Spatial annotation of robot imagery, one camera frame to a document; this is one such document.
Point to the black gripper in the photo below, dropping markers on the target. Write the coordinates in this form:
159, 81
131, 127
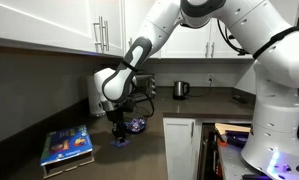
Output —
115, 116

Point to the small blue snack packet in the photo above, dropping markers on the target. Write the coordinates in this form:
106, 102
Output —
120, 144

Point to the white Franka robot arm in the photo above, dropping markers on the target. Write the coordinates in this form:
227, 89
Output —
275, 110

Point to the pile of blue packets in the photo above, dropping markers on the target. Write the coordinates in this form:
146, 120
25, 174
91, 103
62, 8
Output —
137, 125

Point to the white paper towel roll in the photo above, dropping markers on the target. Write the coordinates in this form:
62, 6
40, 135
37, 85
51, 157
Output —
93, 96

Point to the stainless steel toaster oven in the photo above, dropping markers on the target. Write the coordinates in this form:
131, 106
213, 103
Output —
145, 85

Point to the grey lower cabinet door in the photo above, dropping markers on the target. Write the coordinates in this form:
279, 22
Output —
179, 150

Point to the silver electric kettle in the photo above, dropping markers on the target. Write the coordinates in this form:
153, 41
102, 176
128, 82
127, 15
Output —
179, 90

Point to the white back cabinet door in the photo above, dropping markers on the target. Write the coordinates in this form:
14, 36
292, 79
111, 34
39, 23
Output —
185, 41
227, 43

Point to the wooden block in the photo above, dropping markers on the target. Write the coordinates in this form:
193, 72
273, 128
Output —
232, 127

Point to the white perforated robot table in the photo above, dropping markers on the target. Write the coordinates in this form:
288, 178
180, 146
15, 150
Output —
232, 163

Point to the white wall outlet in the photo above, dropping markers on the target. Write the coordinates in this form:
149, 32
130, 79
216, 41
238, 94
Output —
210, 78

